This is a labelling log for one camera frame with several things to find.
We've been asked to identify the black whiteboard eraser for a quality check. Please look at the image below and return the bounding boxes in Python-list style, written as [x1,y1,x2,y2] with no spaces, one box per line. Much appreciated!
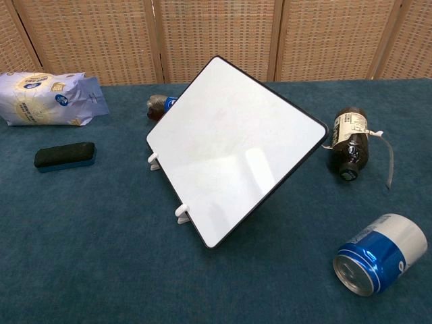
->
[34,142,99,173]

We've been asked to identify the white plastic board stand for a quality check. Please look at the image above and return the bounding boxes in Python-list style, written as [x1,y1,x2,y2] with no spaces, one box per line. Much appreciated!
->
[147,152,192,225]

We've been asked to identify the small Pepsi cola bottle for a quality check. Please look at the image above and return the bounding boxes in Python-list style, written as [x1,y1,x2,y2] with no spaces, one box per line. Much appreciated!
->
[146,94,179,121]

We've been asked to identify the woven wicker folding screen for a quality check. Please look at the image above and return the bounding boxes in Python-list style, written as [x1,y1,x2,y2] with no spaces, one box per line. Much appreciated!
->
[0,0,432,85]

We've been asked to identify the brown bottle with white label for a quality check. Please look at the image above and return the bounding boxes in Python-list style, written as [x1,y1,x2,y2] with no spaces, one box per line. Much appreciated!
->
[326,106,371,182]

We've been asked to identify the teal felt table cover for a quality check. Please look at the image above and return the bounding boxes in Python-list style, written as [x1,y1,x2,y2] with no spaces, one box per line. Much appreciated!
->
[0,78,432,324]

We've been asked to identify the dark glass bottle with label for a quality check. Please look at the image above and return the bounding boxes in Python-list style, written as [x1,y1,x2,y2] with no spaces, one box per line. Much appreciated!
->
[322,130,395,190]

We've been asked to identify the blue and silver can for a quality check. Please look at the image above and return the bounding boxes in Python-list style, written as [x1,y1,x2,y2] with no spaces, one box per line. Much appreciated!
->
[332,213,429,297]

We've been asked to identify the white snack bag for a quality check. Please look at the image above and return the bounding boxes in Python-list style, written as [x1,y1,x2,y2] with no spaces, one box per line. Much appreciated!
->
[0,71,109,128]

